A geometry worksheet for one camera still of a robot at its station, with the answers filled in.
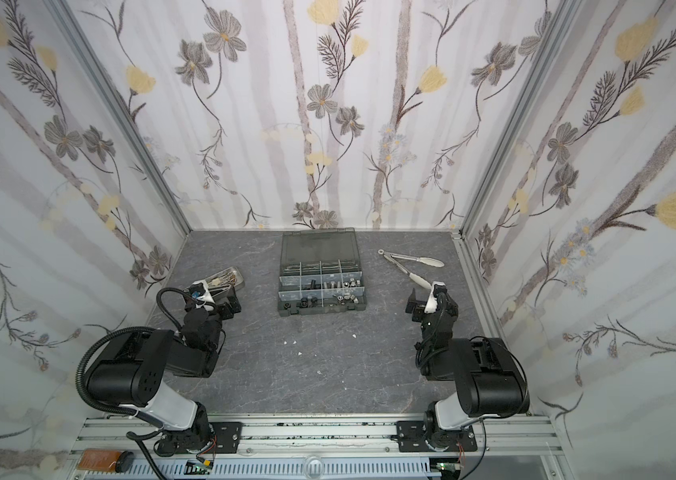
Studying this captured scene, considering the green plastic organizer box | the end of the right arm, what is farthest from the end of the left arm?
the end of the right arm

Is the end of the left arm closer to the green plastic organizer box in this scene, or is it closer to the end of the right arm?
the green plastic organizer box

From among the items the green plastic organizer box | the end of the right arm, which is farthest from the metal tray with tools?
the end of the right arm

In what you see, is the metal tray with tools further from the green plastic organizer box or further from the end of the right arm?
the end of the right arm
